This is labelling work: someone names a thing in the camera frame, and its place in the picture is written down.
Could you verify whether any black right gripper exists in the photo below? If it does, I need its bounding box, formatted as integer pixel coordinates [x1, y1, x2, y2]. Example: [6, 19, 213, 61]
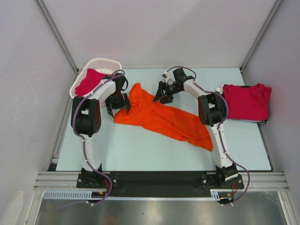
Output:
[153, 82, 182, 106]

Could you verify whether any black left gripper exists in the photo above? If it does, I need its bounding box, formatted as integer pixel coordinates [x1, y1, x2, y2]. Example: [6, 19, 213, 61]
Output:
[105, 91, 130, 116]

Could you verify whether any orange t shirt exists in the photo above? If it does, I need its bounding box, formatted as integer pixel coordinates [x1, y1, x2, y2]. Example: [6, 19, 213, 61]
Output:
[114, 83, 213, 152]

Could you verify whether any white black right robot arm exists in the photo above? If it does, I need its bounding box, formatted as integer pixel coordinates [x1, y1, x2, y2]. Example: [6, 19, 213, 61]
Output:
[153, 66, 244, 188]

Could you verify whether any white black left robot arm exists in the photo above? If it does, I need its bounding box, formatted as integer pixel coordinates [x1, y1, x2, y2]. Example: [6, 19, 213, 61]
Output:
[71, 69, 131, 188]

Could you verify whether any magenta folded t shirt stack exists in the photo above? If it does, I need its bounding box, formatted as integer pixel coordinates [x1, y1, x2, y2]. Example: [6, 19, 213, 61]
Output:
[222, 83, 272, 121]

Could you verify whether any magenta t shirt in basket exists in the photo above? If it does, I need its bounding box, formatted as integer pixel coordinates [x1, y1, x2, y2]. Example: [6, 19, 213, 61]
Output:
[75, 68, 107, 97]

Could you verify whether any white perforated plastic basket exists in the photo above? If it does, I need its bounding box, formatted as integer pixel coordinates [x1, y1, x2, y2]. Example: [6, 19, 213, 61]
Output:
[69, 58, 122, 98]

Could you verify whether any white folded t shirt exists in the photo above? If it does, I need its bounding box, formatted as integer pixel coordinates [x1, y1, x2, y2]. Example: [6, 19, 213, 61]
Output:
[216, 87, 224, 95]

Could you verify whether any white slotted cable duct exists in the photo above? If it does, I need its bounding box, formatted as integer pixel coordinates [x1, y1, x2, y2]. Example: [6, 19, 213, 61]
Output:
[43, 190, 220, 201]

